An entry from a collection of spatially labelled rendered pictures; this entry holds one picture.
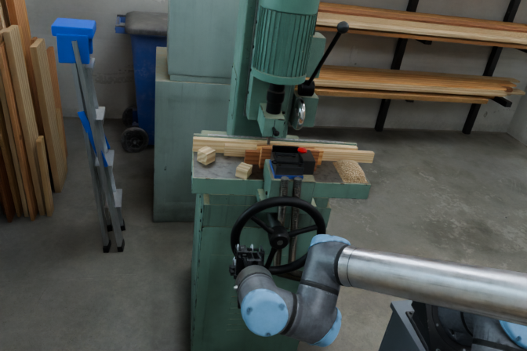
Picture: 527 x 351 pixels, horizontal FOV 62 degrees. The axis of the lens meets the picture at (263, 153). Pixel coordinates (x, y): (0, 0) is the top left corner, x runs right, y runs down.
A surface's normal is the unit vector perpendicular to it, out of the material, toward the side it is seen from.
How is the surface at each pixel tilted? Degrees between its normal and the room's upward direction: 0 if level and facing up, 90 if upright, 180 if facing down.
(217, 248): 90
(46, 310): 0
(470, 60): 90
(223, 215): 90
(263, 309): 69
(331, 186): 90
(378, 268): 53
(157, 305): 0
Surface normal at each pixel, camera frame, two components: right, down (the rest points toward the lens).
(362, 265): -0.62, -0.43
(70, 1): 0.20, 0.47
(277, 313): 0.09, 0.11
